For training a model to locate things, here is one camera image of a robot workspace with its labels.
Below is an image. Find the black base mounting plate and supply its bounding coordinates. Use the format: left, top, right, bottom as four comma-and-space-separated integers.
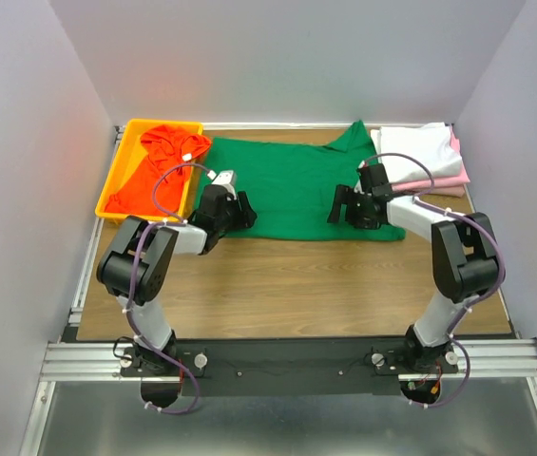
61, 327, 459, 398

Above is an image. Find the orange t shirt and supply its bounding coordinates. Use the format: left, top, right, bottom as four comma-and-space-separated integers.
104, 123, 213, 218

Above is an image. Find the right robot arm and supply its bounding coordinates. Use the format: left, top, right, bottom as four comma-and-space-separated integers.
327, 163, 506, 372

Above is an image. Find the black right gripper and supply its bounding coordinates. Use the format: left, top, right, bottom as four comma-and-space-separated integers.
326, 184, 377, 231

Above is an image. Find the aluminium frame rail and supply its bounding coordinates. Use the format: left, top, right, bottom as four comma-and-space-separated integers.
39, 125, 129, 381

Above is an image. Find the yellow plastic bin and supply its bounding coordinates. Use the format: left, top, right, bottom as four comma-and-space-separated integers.
94, 118, 205, 228

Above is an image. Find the pink folded t shirt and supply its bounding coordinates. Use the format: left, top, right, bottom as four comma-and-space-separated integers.
392, 129, 470, 191

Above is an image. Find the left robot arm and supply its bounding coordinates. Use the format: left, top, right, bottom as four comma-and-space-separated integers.
96, 183, 257, 376

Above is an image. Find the white folded t shirt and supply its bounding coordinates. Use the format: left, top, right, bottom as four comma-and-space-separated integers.
371, 123, 463, 183

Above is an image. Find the green t shirt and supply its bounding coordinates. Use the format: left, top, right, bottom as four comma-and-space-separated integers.
204, 121, 406, 241

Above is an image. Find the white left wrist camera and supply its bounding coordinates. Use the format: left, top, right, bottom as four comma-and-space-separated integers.
211, 170, 237, 199

